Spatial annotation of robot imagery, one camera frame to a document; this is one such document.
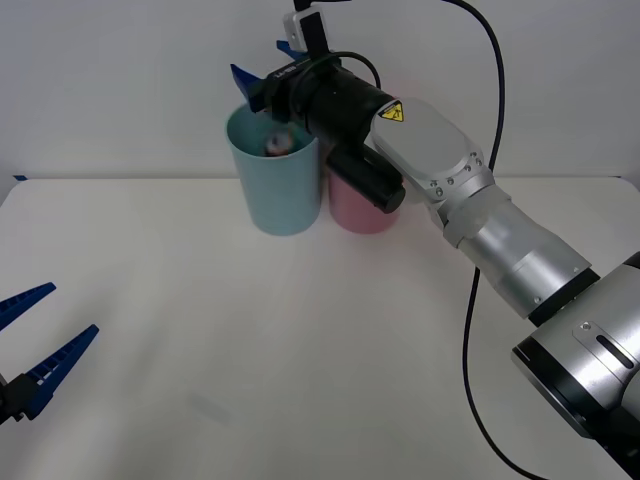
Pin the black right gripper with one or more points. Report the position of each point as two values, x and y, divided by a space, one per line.
287 92

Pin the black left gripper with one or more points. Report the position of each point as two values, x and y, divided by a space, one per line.
3 402

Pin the red drink can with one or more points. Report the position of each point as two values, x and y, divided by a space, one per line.
278 143

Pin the silver and black right arm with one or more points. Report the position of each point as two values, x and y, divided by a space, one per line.
440 160

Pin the pale blue plastic bin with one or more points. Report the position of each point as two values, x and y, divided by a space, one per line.
280 195

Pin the pink plastic bin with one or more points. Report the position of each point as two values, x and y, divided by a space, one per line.
356 216

